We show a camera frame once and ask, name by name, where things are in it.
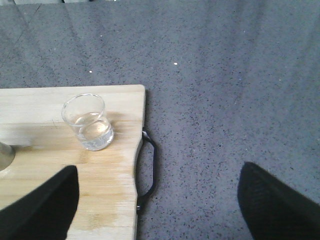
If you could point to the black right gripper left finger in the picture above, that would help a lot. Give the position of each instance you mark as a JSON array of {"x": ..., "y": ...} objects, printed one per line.
[{"x": 46, "y": 213}]

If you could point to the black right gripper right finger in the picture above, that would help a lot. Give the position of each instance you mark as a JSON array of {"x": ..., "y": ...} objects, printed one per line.
[{"x": 274, "y": 211}]

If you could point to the steel double jigger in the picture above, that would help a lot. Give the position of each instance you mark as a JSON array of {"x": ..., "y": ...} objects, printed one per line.
[{"x": 7, "y": 155}]

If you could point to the small glass beaker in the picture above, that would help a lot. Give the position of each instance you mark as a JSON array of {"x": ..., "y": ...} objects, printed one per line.
[{"x": 87, "y": 116}]

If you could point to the wooden cutting board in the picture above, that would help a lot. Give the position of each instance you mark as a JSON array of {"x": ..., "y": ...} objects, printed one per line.
[{"x": 31, "y": 121}]

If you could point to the black cutting board handle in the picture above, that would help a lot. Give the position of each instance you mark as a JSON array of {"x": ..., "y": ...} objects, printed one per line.
[{"x": 146, "y": 171}]

